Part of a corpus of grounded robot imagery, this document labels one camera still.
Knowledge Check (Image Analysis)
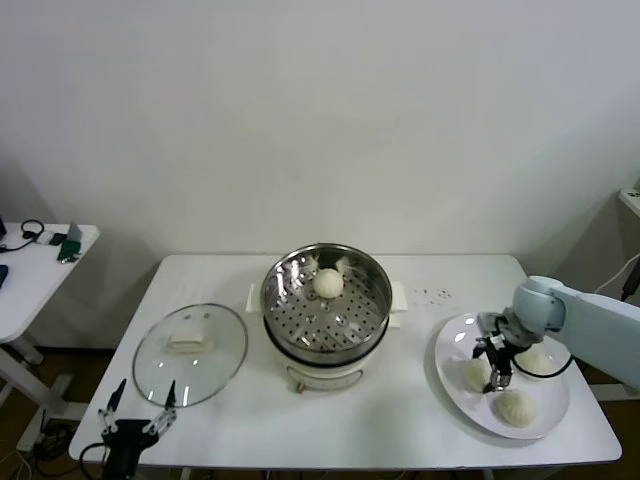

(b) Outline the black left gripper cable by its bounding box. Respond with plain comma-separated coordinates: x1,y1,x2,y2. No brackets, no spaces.
78,441,110,480

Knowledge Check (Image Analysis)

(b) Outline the perforated steel steamer basket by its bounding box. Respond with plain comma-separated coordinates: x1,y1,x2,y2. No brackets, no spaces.
245,243,412,365

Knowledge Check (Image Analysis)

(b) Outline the white electric cooker base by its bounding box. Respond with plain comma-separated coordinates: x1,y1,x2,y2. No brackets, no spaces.
263,299,404,396

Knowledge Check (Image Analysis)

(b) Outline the white power cable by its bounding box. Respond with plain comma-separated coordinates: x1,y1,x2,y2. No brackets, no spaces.
594,252,640,301

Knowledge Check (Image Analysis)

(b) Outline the black cable on side table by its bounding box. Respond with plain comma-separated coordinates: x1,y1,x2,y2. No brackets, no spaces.
0,219,47,251

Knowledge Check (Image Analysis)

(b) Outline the black cable tangle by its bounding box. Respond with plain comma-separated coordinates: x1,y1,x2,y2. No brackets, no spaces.
29,417,84,476

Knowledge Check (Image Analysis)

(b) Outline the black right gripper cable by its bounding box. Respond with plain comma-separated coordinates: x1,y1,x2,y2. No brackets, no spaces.
509,344,574,380

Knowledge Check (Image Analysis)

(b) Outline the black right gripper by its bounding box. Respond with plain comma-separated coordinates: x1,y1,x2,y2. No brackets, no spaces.
471,335,514,394

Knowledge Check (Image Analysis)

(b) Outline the large white plate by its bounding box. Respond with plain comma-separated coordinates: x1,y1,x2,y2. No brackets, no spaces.
432,312,572,441

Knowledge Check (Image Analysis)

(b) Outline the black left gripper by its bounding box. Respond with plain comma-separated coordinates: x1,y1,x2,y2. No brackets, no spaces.
97,378,178,480

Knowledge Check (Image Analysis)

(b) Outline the white power strip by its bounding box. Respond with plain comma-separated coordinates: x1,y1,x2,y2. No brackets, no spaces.
18,427,51,454

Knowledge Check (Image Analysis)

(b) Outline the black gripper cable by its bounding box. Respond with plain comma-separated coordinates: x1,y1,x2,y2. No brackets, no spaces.
78,441,110,480
509,344,574,380

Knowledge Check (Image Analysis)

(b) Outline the grey table foot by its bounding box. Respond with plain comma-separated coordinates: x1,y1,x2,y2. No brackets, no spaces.
579,382,640,402

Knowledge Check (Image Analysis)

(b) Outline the white cabinet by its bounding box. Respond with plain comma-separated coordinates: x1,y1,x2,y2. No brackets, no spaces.
617,187,640,221

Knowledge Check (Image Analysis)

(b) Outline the green tool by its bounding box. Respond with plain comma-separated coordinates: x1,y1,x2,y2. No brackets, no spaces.
57,239,84,265

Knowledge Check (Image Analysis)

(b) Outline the white steamed baozi bun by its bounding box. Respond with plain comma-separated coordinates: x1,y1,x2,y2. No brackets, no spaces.
493,389,538,429
463,359,494,394
313,268,345,301
514,348,556,382

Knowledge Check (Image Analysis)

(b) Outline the round glass pot lid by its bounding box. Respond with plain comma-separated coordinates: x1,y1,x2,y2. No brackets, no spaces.
132,301,250,409

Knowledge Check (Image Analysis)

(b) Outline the white side table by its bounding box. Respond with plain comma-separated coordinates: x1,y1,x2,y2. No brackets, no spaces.
0,222,101,416

